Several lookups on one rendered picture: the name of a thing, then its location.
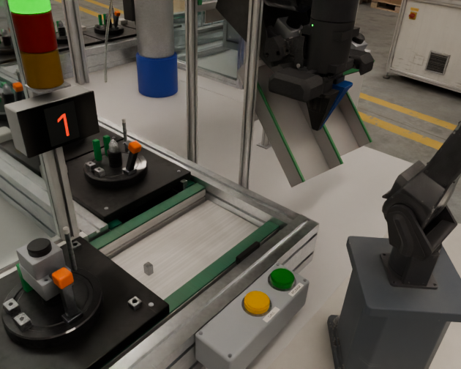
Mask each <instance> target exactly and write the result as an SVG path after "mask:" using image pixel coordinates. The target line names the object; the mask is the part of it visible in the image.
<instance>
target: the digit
mask: <svg viewBox="0 0 461 369"><path fill-rule="evenodd" d="M43 110H44V113H45V120H46V123H47V127H48V134H49V137H50V144H51V147H53V146H56V145H59V144H62V143H64V142H67V141H71V140H72V139H75V138H79V137H80V134H79V129H78V121H77V116H76V112H75V104H74V100H73V101H71V102H66V103H64V104H61V105H56V106H53V107H51V108H46V109H43Z"/></svg>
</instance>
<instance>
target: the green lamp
mask: <svg viewBox="0 0 461 369"><path fill-rule="evenodd" d="M8 2H9V6H10V10H11V11H12V12H15V13H21V14H34V13H42V12H48V11H50V10H51V7H50V0H8Z"/></svg>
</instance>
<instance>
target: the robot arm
mask: <svg viewBox="0 0 461 369"><path fill-rule="evenodd" d="M263 2H264V3H265V4H266V5H268V6H270V7H277V8H281V9H285V10H292V11H296V12H306V11H307V10H308V9H309V8H311V7H312V9H311V15H310V24H307V25H304V26H303V29H301V30H299V36H297V37H290V38H287V39H283V38H282V36H281V35H279V36H276V37H270V38H267V39H266V41H265V45H264V49H263V57H264V58H265V60H266V61H267V62H271V66H272V67H276V66H278V64H286V63H291V62H294V67H298V68H303V67H304V66H305V67H307V70H308V71H306V72H305V71H301V70H296V69H293V68H290V67H287V68H285V69H283V70H279V71H276V72H275V73H274V74H273V75H271V76H270V77H269V91H270V92H272V93H275V94H279V95H282V96H285V97H289V98H291V99H295V100H298V101H301V102H304V103H306V104H307V109H308V112H309V116H310V123H311V127H312V129H313V130H316V131H319V130H320V129H321V128H322V126H323V125H324V124H325V122H326V121H327V119H328V118H329V117H330V115H331V113H332V112H333V110H334V109H335V108H336V107H337V105H338V103H339V102H340V100H341V99H342V98H343V97H344V95H345V94H346V92H347V91H348V90H349V88H350V87H352V85H353V83H352V82H350V81H344V80H345V76H344V75H343V73H344V72H345V71H347V70H350V69H352V68H353V69H357V70H359V73H360V75H363V74H365V73H367V72H369V71H371V70H372V67H373V63H374V58H373V57H372V56H371V54H370V53H369V52H365V51H359V50H355V49H351V42H352V38H353V37H356V36H358V35H359V29H360V28H359V27H355V21H356V13H357V8H358V4H359V0H263ZM460 177H461V122H458V125H457V127H456V128H455V129H454V131H453V132H452V133H451V135H450V136H449V137H448V138H447V139H446V141H445V142H444V143H443V145H442V146H441V147H440V149H439V150H438V151H437V152H436V153H435V155H434V156H433V158H432V159H431V160H430V161H429V162H427V165H426V166H425V165H424V164H423V163H422V162H421V161H420V160H418V161H417V162H415V163H414V164H413V165H412V166H410V167H409V168H407V169H406V170H405V171H403V172H402V173H401V174H400V175H399V176H398V177H397V178H396V180H395V182H394V184H393V186H392V188H391V189H390V190H389V191H388V192H387V193H385V194H384V195H382V198H385V199H386V201H385V202H384V204H383V206H382V213H383V215H384V218H385V220H386V222H387V226H388V234H389V244H390V245H392V246H393V248H392V251H391V253H381V255H380V257H381V261H382V263H383V267H384V269H385V272H386V275H387V278H388V280H389V284H390V285H391V286H393V287H401V288H422V289H433V290H436V289H438V283H437V281H436V279H435V277H434V275H433V273H432V272H433V270H434V268H435V265H436V263H437V260H438V258H439V255H440V253H439V252H440V251H441V248H442V242H443V240H444V239H445V238H446V237H447V236H448V235H449V234H450V233H451V232H452V231H453V230H454V229H455V228H456V227H457V221H456V220H455V219H454V216H453V215H452V213H451V211H450V209H449V208H448V206H447V203H448V201H449V199H450V198H451V195H452V194H453V192H454V190H455V187H456V186H457V183H458V180H459V178H460Z"/></svg>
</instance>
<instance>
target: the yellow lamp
mask: <svg viewBox="0 0 461 369"><path fill-rule="evenodd" d="M20 57H21V60H22V64H23V70H24V73H25V76H26V82H27V85H28V86H29V87H31V88H33V89H51V88H55V87H57V86H60V85H62V84H63V82H64V78H63V73H62V69H61V61H60V57H59V49H58V48H57V49H56V50H54V51H50V52H46V53H25V52H23V51H20Z"/></svg>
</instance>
